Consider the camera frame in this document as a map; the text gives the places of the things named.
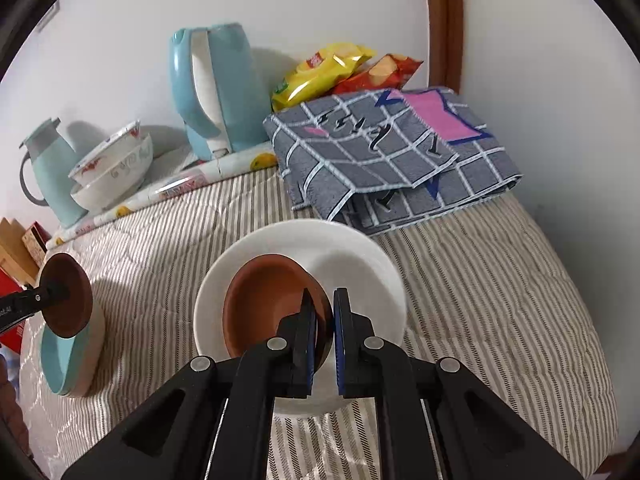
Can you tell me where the white bowl with faint print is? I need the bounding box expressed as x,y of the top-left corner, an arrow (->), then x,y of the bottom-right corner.
70,132 -> 154,212

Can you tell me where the pink plastic plate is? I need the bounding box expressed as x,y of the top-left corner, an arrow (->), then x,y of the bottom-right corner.
65,305 -> 107,400

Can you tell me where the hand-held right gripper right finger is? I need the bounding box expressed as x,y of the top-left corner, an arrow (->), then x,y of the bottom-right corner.
332,287 -> 586,480

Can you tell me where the white light switch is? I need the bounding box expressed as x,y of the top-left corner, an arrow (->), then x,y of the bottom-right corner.
37,0 -> 61,31

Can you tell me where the light blue electric kettle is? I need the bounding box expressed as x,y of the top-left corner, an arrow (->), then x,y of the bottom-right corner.
168,23 -> 271,162

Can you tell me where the folded grey checked cloth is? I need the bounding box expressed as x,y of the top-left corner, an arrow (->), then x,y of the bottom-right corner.
263,87 -> 523,236

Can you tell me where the brown wooden door frame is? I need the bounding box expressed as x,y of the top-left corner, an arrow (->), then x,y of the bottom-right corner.
424,0 -> 463,93

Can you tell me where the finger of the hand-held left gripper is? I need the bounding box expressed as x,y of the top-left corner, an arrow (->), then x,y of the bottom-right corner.
0,282 -> 71,321

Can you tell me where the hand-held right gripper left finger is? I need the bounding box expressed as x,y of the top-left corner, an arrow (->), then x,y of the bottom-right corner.
60,287 -> 321,480

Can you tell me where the person's left forearm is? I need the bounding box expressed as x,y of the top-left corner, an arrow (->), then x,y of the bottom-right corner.
0,355 -> 31,461

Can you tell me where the small brown clay bowl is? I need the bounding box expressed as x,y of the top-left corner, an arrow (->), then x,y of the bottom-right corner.
37,253 -> 94,338
221,255 -> 335,368

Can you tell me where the plain wooden board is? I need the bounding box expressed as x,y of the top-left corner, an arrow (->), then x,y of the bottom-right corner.
0,217 -> 38,281

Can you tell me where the blue plastic plate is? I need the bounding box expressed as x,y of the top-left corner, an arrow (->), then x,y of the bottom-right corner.
40,317 -> 96,396

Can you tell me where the white bowl with red-blue print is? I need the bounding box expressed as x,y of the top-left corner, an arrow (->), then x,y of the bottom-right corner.
68,120 -> 143,186

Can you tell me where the large plain white bowl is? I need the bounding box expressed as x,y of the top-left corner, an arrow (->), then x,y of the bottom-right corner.
192,219 -> 408,418

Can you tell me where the yellow snack bag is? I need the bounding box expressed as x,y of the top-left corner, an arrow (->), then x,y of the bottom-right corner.
271,42 -> 376,112

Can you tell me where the light blue thermos jug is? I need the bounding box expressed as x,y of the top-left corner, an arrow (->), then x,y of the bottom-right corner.
19,117 -> 88,229

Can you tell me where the fruit pattern table mat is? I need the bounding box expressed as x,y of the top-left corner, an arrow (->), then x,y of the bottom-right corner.
46,141 -> 278,253

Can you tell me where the striped quilted tablecloth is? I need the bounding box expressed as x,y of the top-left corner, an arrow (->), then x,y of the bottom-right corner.
17,165 -> 621,480

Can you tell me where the orange snack bag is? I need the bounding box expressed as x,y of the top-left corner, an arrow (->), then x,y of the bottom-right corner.
332,54 -> 424,96

